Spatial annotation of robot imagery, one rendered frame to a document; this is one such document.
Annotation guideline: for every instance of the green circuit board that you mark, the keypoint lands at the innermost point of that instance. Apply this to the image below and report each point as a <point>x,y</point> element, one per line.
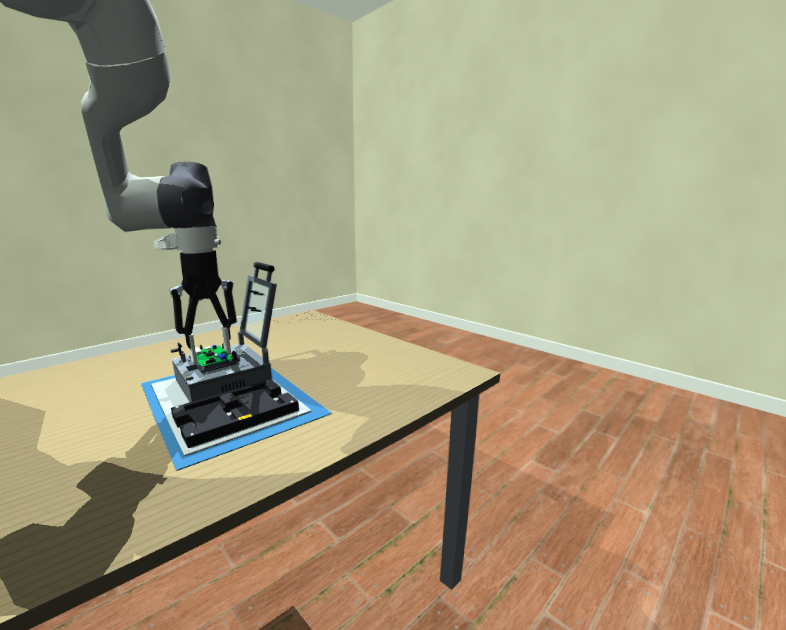
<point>216,352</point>

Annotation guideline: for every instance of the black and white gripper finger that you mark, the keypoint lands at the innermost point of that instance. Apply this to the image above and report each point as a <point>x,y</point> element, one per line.
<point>227,286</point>
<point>176,293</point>

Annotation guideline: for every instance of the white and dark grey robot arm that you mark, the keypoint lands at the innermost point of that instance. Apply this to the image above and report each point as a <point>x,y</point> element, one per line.
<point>129,77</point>

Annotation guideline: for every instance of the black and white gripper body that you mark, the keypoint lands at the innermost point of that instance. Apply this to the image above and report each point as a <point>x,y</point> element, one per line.
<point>200,265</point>

